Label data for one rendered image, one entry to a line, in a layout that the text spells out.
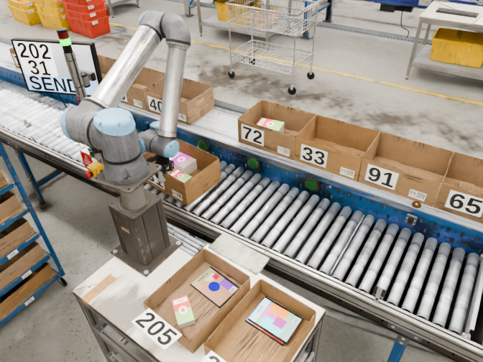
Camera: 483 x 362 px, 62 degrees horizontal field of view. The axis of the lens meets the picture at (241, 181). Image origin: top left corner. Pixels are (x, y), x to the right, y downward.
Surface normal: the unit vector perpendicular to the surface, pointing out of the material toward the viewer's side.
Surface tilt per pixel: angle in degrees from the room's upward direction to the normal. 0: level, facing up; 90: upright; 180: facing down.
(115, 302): 0
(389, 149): 89
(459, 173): 89
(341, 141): 89
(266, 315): 0
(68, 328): 0
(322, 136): 90
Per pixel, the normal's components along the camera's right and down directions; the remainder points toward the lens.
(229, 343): -0.04, -0.78
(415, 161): -0.54, 0.53
